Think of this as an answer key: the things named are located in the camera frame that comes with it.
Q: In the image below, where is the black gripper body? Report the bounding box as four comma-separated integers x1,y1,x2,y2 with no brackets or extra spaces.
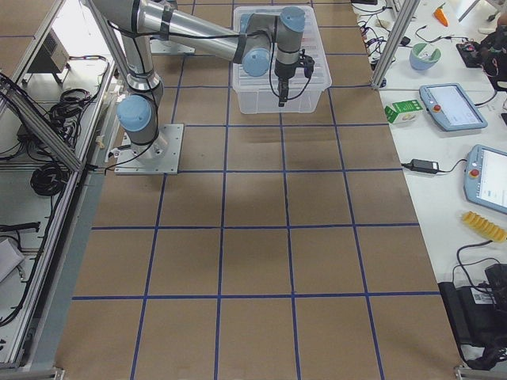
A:
274,59,298,81

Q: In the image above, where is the clear plastic storage box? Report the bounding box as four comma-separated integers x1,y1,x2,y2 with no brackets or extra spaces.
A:
234,6,323,114

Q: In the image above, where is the green white carton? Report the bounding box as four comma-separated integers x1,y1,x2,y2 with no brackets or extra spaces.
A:
384,99,423,124

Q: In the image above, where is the green blue bowl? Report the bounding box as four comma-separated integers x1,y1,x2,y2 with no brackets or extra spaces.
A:
409,43,441,71

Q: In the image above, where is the black power adapter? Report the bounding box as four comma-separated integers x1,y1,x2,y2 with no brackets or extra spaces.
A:
402,158,440,174

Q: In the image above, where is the orange toy carrot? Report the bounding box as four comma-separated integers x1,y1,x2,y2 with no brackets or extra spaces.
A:
433,3,449,27

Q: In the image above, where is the teach pendant upper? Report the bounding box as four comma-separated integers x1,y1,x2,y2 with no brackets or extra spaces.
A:
419,83,488,131

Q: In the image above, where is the teach pendant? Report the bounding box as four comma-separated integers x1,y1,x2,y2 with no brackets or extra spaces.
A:
419,83,488,131
463,144,507,214

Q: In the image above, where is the teach pendant lower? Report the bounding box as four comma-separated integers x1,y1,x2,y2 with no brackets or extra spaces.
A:
463,144,507,214

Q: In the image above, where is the yellow toy corn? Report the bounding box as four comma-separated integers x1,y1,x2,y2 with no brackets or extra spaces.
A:
461,211,506,243

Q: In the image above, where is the black device bottom right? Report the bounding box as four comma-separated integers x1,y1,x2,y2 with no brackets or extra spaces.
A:
438,264,506,371

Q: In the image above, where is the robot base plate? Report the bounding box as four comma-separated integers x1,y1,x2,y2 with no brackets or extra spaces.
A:
113,123,184,175

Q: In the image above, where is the aluminium frame post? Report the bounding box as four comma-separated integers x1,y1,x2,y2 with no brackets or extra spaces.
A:
372,0,420,89

